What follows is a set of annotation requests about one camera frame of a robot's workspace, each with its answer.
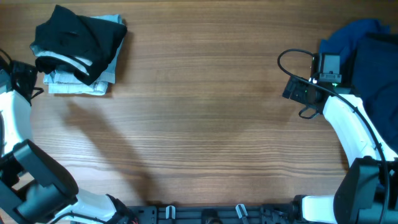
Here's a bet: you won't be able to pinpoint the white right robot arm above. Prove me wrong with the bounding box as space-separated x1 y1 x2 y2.
271 52 397 223

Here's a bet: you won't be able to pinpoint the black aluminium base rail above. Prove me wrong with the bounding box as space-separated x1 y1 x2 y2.
70 203 348 224

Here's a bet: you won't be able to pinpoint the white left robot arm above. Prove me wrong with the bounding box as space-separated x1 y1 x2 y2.
1 60 133 223

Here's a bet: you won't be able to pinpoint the dark blue garment pile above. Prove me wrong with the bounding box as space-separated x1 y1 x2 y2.
319 19 397 152

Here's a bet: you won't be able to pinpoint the folded light blue denim garment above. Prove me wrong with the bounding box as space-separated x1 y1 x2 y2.
43 13 125 96

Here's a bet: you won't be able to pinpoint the black shorts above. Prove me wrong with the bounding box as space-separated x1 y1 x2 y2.
30 5 127 85

